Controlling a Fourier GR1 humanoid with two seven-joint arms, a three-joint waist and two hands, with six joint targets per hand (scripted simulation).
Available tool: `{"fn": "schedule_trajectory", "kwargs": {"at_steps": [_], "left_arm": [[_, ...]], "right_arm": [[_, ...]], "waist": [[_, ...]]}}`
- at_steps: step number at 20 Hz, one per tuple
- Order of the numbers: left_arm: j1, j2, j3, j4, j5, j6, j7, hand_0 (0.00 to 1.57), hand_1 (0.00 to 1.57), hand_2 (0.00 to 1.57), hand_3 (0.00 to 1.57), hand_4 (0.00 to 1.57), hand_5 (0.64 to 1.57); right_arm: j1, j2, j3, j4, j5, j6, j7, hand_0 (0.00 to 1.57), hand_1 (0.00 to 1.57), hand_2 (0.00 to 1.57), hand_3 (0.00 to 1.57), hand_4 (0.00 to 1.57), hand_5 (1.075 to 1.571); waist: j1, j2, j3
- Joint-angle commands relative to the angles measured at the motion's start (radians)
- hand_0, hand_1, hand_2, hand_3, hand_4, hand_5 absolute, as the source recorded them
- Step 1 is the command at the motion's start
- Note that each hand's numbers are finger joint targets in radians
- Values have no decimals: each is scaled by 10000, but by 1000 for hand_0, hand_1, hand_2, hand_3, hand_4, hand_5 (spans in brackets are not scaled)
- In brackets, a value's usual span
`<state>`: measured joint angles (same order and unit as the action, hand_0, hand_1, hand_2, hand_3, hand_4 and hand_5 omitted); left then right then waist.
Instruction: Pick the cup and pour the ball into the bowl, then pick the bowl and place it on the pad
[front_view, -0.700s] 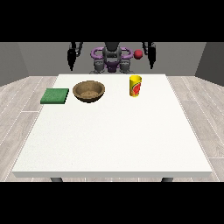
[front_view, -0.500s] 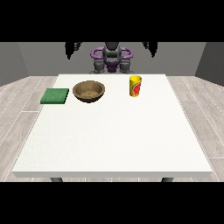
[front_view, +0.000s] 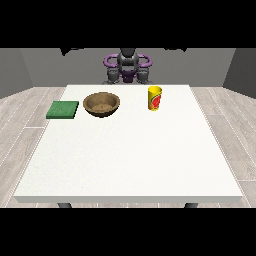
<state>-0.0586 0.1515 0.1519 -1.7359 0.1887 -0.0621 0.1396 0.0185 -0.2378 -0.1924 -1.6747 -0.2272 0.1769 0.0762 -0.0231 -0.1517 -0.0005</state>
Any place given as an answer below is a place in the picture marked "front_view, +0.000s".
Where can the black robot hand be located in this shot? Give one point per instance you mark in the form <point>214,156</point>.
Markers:
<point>178,49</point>
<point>66,50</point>

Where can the yellow cup with melon print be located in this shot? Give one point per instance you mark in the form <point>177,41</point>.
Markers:
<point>154,98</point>

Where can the green square pad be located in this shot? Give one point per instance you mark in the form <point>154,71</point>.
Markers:
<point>62,109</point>

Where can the brown wooden bowl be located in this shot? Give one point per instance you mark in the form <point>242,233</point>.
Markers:
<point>101,104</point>

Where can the grey robot trunk purple rings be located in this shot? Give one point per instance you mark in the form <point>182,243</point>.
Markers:
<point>127,68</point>

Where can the dark table leg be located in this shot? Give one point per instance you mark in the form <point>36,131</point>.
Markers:
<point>191,205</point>
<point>64,205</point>

